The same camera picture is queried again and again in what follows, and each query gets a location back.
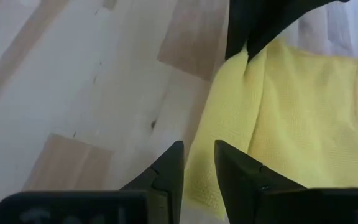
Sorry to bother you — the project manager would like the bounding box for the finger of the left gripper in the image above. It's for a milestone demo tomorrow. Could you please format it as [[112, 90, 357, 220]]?
[[224, 0, 261, 61], [246, 0, 351, 62]]

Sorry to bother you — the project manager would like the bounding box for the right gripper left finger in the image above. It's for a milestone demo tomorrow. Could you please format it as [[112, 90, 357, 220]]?
[[119, 139, 185, 224]]

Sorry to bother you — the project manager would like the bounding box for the yellow microfiber towel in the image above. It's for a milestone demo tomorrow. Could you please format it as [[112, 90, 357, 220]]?
[[183, 39, 358, 220]]

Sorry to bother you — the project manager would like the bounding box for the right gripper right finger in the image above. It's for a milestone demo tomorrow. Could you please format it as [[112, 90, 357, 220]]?
[[213, 139, 308, 224]]

